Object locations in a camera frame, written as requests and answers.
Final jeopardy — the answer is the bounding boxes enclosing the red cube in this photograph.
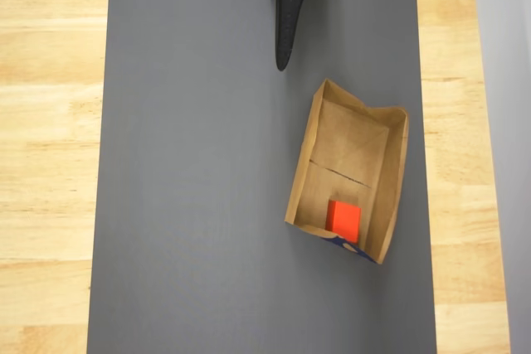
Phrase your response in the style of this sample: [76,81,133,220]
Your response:
[325,199,363,245]

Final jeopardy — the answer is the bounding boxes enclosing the brown paper bag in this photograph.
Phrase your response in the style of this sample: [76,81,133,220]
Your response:
[284,77,411,265]

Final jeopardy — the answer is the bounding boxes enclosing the dark grey mat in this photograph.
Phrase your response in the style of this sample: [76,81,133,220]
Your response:
[85,0,438,354]

